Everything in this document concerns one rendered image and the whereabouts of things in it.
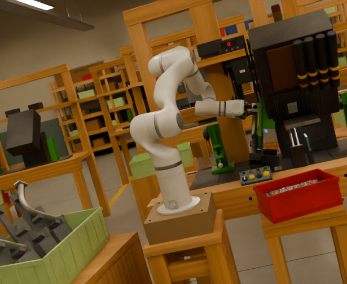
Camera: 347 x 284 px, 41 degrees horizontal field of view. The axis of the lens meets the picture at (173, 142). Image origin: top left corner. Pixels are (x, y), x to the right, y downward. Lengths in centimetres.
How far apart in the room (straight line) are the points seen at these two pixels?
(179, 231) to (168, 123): 44
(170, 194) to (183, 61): 60
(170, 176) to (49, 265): 58
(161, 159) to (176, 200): 18
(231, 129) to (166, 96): 91
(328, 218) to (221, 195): 54
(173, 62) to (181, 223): 73
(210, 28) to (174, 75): 77
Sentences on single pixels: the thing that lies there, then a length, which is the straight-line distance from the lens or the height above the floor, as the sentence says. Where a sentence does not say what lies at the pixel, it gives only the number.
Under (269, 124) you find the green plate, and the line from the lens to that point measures 243.
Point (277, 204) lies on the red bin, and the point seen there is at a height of 88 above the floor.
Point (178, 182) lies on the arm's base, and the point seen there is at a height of 106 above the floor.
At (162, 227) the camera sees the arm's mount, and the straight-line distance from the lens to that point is 191.
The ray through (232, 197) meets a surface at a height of 86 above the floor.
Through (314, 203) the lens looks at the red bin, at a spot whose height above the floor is 84.
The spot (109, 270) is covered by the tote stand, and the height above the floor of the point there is 75.
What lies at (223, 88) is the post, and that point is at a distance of 278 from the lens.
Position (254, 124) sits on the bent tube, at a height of 112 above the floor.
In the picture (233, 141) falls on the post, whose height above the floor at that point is 102.
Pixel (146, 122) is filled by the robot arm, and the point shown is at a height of 134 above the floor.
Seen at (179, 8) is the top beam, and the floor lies 187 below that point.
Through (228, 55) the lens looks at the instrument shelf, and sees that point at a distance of 265.
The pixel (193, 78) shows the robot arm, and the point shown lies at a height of 145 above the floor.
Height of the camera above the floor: 148
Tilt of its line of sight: 8 degrees down
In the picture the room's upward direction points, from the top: 15 degrees counter-clockwise
